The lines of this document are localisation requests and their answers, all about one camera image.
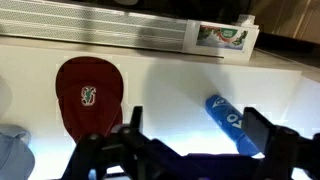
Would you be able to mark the blue tennis ball container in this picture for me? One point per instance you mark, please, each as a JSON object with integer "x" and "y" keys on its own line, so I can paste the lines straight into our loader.
{"x": 230, "y": 120}

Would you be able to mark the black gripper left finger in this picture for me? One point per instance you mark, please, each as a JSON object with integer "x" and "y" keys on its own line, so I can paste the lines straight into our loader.
{"x": 139, "y": 157}

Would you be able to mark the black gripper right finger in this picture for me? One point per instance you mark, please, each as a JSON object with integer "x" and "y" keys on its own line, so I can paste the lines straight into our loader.
{"x": 283, "y": 148}

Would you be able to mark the white radiator heater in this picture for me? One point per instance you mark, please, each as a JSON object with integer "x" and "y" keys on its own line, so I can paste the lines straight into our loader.
{"x": 43, "y": 19}

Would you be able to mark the grey denim baseball cap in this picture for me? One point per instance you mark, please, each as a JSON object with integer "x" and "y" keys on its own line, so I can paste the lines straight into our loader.
{"x": 16, "y": 159}

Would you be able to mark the white box with picture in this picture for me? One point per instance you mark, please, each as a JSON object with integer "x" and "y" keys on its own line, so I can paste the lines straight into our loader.
{"x": 235, "y": 41}

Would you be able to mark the maroon baseball cap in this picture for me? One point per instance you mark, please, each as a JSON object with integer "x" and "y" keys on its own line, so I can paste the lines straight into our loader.
{"x": 89, "y": 92}

